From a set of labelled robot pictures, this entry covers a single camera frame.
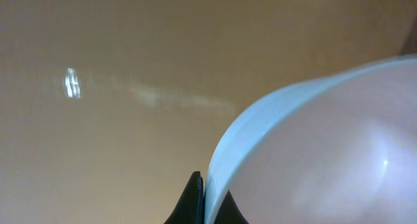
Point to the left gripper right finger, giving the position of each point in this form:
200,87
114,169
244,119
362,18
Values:
229,212

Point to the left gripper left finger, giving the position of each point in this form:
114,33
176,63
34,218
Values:
190,206

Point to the pink bowl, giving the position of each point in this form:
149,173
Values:
339,149

